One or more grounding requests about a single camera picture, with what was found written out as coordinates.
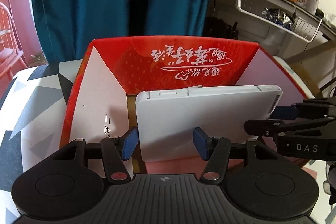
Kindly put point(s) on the red strawberry cardboard box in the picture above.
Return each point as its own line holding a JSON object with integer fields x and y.
{"x": 115, "y": 70}

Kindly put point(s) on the pink box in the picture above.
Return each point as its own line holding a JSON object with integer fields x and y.
{"x": 195, "y": 164}

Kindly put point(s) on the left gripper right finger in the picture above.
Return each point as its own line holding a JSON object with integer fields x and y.
{"x": 216, "y": 152}

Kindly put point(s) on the grey dressing table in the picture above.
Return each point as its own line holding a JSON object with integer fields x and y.
{"x": 273, "y": 39}

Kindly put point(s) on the white box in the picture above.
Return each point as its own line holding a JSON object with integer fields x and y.
{"x": 166, "y": 118}

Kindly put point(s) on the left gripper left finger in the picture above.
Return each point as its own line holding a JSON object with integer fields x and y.
{"x": 115, "y": 151}

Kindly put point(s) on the white wire basket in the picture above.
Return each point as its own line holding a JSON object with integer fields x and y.
{"x": 290, "y": 23}

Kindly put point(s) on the patterned geometric tablecloth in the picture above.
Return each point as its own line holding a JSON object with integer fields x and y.
{"x": 32, "y": 114}

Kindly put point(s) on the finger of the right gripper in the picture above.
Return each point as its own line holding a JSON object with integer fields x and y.
{"x": 307, "y": 109}
{"x": 316, "y": 128}

